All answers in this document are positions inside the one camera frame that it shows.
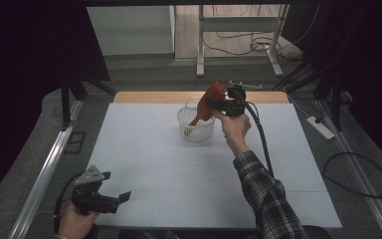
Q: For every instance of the aluminium floor rail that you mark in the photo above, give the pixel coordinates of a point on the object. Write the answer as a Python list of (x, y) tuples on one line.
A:
[(374, 202), (46, 172)]

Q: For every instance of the white plastic basket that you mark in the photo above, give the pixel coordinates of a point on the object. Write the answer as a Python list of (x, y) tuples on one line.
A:
[(199, 131)]

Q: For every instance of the white metal stand frame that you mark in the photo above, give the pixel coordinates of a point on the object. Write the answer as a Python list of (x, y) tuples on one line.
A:
[(200, 49)]

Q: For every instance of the black curtain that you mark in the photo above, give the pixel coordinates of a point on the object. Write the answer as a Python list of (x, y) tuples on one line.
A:
[(371, 49), (23, 66)]

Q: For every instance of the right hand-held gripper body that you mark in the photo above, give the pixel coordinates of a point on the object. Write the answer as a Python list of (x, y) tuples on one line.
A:
[(237, 104)]

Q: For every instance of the person's left hand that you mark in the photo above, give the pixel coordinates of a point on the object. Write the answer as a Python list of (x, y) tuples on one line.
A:
[(74, 224)]

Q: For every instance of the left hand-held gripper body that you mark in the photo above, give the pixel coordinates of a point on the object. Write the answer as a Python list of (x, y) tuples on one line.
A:
[(89, 199)]

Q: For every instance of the wooden table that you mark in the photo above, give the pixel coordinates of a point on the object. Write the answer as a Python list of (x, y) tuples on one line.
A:
[(165, 97)]

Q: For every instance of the white power strip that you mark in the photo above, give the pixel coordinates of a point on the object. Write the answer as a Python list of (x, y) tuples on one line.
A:
[(321, 129)]

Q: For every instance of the black stand legs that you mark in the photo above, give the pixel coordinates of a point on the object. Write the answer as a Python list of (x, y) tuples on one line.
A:
[(336, 99), (66, 103)]

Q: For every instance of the person's right hand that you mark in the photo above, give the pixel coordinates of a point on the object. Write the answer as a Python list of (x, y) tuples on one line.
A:
[(237, 131)]

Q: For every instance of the white cabinet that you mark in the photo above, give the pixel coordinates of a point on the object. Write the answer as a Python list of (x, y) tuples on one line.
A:
[(129, 30)]

